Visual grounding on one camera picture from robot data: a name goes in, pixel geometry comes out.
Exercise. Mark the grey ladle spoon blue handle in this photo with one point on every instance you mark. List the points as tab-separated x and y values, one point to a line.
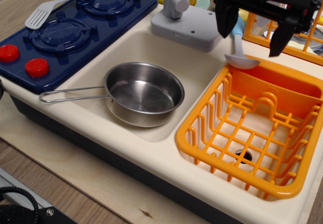
238	59

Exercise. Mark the cream toy sink unit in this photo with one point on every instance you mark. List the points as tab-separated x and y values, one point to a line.
141	171

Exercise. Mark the red stove knob left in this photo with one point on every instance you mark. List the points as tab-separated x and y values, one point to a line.
8	53

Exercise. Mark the grey spatula blue handle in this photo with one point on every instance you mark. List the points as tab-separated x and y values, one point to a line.
41	13

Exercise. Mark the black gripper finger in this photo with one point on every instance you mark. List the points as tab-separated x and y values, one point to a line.
226	16
281	37

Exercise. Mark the black device with screw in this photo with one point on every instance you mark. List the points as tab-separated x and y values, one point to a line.
20	214

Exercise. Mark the orange dish drying basket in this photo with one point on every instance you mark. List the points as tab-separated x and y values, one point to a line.
256	128

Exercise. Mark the stainless steel pan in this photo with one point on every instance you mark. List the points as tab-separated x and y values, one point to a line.
138	94

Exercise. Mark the navy blue toy stove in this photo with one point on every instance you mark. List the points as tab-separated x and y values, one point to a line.
74	34

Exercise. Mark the red stove knob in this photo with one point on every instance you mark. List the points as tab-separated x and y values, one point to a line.
8	53
37	67

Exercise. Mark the red stove knob right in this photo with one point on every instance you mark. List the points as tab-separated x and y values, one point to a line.
37	67

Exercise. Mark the orange upright rack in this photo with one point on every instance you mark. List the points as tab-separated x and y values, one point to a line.
306	45

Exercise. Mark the grey toy faucet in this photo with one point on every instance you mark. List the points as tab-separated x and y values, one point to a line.
191	25

